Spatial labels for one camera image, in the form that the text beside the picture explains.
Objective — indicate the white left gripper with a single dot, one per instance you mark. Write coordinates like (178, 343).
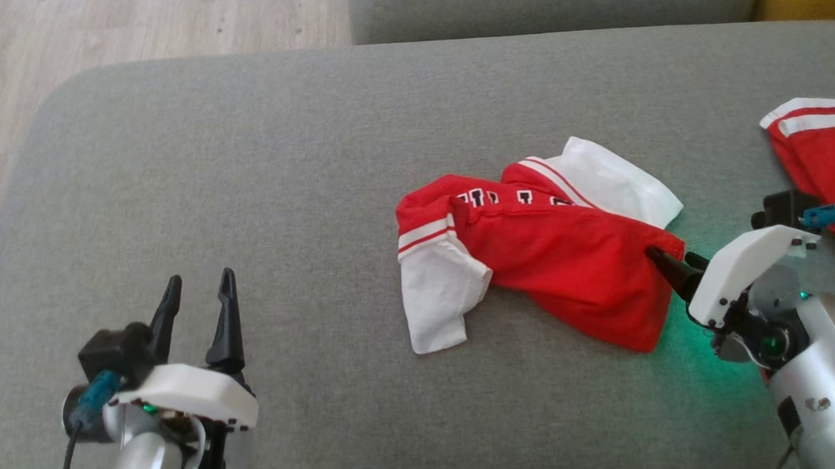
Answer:
(197, 392)

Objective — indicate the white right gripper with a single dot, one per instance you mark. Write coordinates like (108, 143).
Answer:
(741, 267)

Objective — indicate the red white baseball jacket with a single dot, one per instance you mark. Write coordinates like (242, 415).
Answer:
(569, 262)

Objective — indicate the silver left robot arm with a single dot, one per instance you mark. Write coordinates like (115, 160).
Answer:
(140, 467)

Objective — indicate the red shorts with white stripes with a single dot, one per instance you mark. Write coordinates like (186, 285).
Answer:
(828, 163)

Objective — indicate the grey sofa seat cushion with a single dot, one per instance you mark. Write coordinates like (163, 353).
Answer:
(313, 161)

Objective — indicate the grey sofa back cushion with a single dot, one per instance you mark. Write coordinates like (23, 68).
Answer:
(555, 2)

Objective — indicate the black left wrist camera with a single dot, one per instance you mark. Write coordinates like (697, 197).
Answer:
(113, 354)

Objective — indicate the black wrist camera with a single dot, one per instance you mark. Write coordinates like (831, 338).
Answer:
(113, 354)
(780, 208)

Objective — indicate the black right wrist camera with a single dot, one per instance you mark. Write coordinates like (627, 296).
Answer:
(780, 208)

